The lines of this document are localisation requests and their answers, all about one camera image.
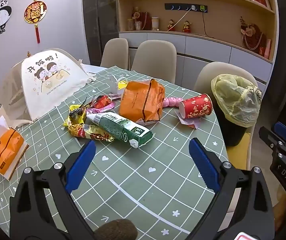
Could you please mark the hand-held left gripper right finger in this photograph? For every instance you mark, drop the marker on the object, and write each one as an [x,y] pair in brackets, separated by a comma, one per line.
[204,166]

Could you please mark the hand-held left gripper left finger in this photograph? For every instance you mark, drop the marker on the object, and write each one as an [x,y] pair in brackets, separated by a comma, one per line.
[83,165]

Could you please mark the yellow red snack wrapper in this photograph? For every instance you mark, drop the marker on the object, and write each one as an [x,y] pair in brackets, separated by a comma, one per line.
[93,135]

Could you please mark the black trash bin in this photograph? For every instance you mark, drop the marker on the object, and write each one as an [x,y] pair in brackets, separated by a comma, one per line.
[233,135]

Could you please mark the pink plastic wrapper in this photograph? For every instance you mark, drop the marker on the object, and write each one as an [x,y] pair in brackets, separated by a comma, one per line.
[189,123]

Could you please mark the yellow bin liner bag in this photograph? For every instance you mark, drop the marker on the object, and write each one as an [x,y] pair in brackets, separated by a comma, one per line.
[235,100]

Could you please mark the green white snack packet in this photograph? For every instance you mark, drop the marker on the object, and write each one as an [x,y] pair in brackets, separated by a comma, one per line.
[118,128]

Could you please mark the magenta candy wrapper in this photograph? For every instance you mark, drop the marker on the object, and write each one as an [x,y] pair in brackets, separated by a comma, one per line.
[103,110]

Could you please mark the red paper cup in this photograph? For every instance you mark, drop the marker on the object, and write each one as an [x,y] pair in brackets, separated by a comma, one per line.
[195,106]

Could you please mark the orange plastic bag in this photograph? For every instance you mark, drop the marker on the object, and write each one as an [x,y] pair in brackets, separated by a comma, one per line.
[138,100]

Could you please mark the person's left forearm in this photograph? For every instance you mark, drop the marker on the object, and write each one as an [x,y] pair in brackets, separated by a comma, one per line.
[115,230]

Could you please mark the yellow seat cushion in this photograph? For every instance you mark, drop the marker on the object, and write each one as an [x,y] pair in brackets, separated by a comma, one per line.
[239,152]

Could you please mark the green checked tablecloth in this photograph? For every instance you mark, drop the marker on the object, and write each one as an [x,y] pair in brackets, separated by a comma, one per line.
[138,160]

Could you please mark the pink caterpillar toy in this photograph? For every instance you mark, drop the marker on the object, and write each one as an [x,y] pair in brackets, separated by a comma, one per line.
[171,102]

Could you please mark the orange tissue pack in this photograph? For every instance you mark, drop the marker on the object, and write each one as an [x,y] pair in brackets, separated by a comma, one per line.
[5,152]

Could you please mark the small red box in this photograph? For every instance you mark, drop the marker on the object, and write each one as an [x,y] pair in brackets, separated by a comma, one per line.
[263,50]

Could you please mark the beige chair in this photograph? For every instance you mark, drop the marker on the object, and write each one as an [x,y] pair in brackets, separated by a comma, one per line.
[205,77]
[153,60]
[114,53]

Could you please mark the small white yellow box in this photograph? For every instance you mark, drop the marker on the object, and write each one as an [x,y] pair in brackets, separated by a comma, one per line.
[120,83]

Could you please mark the cream mesh food cover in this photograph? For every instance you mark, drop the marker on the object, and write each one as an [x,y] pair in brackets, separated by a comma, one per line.
[48,80]

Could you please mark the brown gift bag with flower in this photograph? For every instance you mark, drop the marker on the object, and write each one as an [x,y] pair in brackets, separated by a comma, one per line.
[254,36]

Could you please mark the grey sideboard cabinet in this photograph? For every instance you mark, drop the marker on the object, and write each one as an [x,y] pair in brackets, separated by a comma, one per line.
[203,47]

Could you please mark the wooden shelf unit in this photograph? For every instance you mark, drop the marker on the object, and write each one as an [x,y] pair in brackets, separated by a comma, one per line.
[223,22]

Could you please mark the red gold figurine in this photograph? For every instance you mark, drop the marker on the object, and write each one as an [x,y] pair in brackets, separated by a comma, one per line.
[171,26]
[186,27]

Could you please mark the green charger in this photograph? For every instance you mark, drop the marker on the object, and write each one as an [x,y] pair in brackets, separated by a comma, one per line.
[202,8]

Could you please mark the dark glass cabinet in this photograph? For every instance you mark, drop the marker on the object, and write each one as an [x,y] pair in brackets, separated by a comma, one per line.
[100,20]

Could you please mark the clear jar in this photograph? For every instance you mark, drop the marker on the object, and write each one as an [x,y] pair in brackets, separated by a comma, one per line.
[131,25]

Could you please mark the small clear cup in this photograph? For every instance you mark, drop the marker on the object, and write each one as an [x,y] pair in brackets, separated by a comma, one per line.
[138,26]

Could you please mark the white lidded cup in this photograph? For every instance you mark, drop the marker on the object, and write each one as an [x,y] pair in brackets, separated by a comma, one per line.
[155,23]

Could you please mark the dark red gift bag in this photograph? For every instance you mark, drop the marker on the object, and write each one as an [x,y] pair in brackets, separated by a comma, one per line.
[144,20]

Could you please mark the black power strip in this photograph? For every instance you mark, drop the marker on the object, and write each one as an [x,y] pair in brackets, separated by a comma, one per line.
[175,7]

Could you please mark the red round wall ornament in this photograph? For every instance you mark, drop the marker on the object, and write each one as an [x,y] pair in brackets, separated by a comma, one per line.
[34,12]

